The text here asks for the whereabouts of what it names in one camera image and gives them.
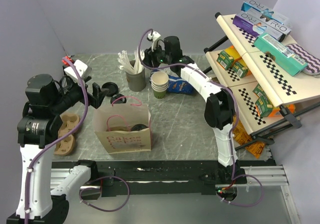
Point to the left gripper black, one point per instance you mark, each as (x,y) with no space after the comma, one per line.
(97,95)

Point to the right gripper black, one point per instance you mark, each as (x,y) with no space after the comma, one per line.
(149,55)

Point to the pink paper gift bag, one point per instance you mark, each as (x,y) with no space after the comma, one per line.
(126,115)

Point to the black plastic cup lid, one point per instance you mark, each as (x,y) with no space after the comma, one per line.
(138,127)

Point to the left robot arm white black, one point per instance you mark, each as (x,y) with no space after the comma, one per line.
(37,136)

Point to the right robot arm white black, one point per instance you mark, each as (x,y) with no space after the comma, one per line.
(219,104)

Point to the stack of black lids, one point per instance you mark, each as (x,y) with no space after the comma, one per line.
(110,89)

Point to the stack of green paper cups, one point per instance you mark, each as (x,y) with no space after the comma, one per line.
(159,83)

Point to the blue chips bag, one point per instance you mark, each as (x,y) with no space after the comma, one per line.
(177,85)

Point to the green yellow box upper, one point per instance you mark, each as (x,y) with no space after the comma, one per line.
(227,57)

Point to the green yellow box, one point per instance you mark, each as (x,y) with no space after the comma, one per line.
(227,57)
(241,69)

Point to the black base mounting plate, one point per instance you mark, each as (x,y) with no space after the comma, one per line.
(163,177)

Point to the purple toothpaste box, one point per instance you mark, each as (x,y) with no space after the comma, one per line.
(254,25)

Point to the beige tiered shelf rack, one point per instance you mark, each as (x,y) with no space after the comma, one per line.
(281,88)

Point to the blue toothpaste box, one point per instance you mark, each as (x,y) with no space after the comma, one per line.
(265,10)

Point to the green box lower shelf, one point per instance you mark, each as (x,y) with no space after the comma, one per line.
(263,104)

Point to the teal box with barcode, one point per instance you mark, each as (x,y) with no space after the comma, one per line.
(280,54)

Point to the orange chips bag lower shelf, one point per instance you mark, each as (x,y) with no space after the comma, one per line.
(276,110)

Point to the purple wavy striped pouch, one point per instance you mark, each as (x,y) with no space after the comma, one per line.
(313,66)

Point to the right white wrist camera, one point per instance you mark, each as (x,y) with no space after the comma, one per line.
(153,37)

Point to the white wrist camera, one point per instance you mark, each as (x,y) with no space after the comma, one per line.
(153,37)
(76,70)

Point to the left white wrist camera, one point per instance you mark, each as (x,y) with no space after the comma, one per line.
(76,70)

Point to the aluminium rail frame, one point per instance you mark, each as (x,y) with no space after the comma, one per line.
(243,176)

